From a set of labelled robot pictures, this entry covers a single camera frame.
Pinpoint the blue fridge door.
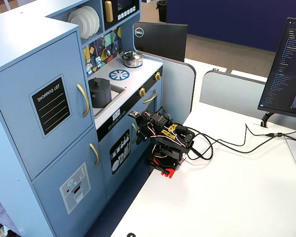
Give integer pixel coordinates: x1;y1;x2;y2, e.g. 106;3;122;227
0;31;94;181
32;127;107;237

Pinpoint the black Dell monitor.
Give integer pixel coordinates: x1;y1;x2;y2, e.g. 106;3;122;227
133;21;188;62

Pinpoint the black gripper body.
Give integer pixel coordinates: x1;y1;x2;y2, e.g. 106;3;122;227
138;112;169;136

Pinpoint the gold oven handle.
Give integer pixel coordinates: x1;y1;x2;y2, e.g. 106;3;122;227
142;88;158;104

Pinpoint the blue dishwasher door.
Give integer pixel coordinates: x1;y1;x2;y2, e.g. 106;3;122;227
98;116;151;196

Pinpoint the gray pot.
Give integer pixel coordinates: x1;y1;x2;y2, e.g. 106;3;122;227
89;85;113;109

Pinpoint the red black robot base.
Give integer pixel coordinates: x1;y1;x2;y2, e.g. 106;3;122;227
148;145;187;179

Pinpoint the gray pot lid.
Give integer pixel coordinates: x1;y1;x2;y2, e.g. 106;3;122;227
88;78;111;94

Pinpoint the steel ladle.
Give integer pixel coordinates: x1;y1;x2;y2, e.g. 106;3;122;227
103;36;112;57

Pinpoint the gold upper fridge handle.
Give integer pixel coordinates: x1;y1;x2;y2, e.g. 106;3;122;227
76;83;90;119

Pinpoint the steel skimmer spoon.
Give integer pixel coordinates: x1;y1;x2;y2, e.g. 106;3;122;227
85;46;93;75

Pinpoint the white toy plate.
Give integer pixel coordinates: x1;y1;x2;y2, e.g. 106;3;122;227
67;9;89;39
75;7;96;37
81;5;101;35

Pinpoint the lower blue fridge door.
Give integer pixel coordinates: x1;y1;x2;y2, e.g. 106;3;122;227
32;127;107;237

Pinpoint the gold fridge handle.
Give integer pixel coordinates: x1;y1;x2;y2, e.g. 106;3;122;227
89;142;100;167
76;83;90;119

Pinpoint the gold microwave handle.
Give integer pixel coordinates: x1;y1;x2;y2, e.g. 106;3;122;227
104;0;113;23

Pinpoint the dark toy microwave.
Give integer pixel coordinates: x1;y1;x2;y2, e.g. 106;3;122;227
102;0;142;32

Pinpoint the small steel spoon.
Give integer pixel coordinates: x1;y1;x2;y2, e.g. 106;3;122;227
111;31;119;51

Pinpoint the gold lower fridge handle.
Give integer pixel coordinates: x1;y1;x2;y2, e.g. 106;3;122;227
89;142;100;167

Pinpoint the gold dishwasher handle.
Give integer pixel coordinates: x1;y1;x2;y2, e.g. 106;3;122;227
131;122;138;144

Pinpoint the steel slotted spatula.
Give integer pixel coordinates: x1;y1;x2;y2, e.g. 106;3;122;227
95;39;102;68

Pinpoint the blue toy kitchen unit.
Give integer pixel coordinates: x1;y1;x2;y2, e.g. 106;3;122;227
0;0;164;237

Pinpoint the upper blue fridge door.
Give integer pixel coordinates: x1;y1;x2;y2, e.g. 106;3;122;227
0;31;94;181

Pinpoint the black shopping list board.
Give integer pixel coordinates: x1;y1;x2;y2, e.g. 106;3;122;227
29;74;72;138

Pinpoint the blue oven door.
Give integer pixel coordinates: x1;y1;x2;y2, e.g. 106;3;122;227
135;81;163;118

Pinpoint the black trash bin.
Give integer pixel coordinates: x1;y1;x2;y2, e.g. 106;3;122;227
156;0;168;23

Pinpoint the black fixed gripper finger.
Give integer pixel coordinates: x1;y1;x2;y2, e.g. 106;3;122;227
135;130;150;146

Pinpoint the black cable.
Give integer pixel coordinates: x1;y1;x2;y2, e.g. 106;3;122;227
186;130;296;161
193;123;271;148

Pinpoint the gray toy sink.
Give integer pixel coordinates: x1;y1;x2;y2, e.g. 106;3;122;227
88;83;127;118

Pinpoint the steel pot with lid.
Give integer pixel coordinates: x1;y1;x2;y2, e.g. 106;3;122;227
120;51;144;69

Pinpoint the monitor with lit screen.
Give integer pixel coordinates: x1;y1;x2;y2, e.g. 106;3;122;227
258;17;296;120

